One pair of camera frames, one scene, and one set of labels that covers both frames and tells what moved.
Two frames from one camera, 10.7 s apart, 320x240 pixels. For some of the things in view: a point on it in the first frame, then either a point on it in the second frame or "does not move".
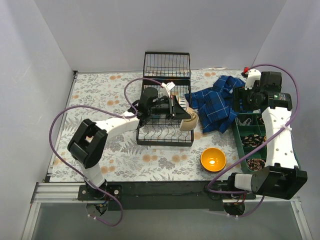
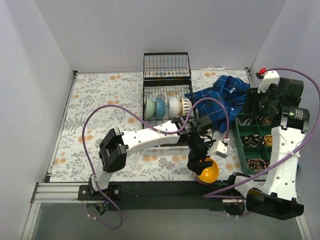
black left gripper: (171, 107) → (197, 155)
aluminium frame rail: (58, 192) does not move
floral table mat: (100, 95) does not move
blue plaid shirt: (215, 104) does not move
